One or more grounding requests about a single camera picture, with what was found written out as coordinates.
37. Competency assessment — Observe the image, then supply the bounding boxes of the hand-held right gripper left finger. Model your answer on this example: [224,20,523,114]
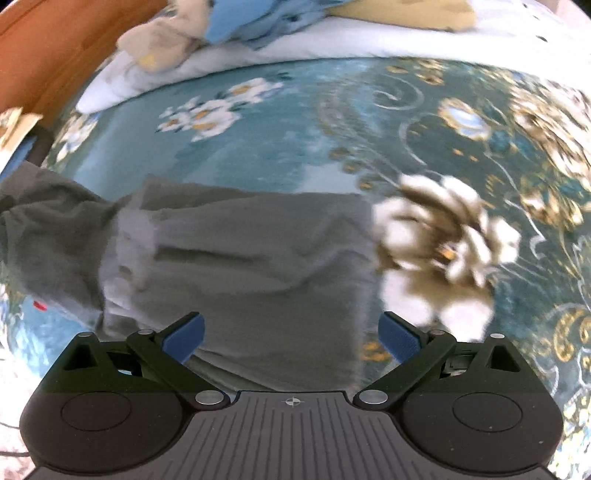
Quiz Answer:
[60,311,232,411]

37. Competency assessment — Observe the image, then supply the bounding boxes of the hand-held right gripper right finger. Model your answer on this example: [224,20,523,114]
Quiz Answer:
[353,311,522,411]

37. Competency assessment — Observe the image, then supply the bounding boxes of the grey pants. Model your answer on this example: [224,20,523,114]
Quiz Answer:
[0,168,384,393]

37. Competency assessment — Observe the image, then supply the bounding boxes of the white floral cloth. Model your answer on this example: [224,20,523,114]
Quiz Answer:
[0,342,42,480]

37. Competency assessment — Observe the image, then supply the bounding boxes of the teal floral blanket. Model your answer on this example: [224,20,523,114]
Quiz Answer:
[0,55,591,480]

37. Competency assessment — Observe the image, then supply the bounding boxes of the blue pillow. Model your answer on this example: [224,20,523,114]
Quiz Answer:
[0,131,47,178]

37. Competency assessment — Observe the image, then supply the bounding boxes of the beige cardboard piece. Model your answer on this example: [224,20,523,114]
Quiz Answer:
[0,107,43,155]

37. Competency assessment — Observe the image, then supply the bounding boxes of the beige plush toy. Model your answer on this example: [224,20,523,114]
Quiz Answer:
[115,0,218,72]

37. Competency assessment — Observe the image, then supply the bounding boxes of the wooden headboard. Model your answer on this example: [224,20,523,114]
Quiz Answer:
[0,0,169,127]

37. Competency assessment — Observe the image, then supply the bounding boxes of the yellow pillow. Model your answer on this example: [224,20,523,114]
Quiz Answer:
[330,0,478,33]

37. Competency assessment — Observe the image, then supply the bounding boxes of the light blue cloth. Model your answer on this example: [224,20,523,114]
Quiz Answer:
[203,0,352,49]

